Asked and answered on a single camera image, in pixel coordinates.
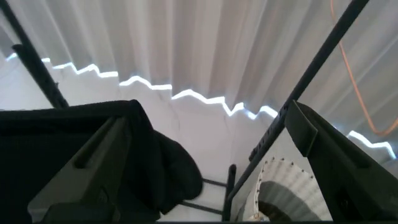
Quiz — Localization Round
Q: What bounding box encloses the black garment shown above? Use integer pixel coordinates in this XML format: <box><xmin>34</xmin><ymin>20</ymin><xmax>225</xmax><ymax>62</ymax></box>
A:
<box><xmin>0</xmin><ymin>99</ymin><xmax>204</xmax><ymax>222</ymax></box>

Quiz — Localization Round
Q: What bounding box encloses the black clothes rack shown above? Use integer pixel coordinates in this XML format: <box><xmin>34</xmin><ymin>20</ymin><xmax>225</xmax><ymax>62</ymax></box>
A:
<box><xmin>0</xmin><ymin>0</ymin><xmax>371</xmax><ymax>222</ymax></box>

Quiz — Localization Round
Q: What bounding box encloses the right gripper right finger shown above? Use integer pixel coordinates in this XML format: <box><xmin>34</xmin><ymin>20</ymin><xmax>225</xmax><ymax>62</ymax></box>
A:
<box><xmin>284</xmin><ymin>100</ymin><xmax>398</xmax><ymax>222</ymax></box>

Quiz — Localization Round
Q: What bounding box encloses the white curtain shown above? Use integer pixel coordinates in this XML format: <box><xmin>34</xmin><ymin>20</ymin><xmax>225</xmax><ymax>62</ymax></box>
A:
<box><xmin>0</xmin><ymin>0</ymin><xmax>398</xmax><ymax>162</ymax></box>

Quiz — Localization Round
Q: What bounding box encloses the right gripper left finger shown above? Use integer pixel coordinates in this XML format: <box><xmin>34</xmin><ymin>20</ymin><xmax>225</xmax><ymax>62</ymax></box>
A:
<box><xmin>27</xmin><ymin>116</ymin><xmax>132</xmax><ymax>222</ymax></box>

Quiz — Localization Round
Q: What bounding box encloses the pink clothes hanger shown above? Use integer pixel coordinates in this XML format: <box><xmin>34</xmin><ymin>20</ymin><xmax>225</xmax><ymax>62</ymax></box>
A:
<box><xmin>330</xmin><ymin>0</ymin><xmax>398</xmax><ymax>137</ymax></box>

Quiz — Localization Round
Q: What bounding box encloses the white laundry basket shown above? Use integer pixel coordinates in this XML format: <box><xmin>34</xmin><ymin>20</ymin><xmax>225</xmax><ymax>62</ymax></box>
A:
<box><xmin>245</xmin><ymin>157</ymin><xmax>333</xmax><ymax>222</ymax></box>

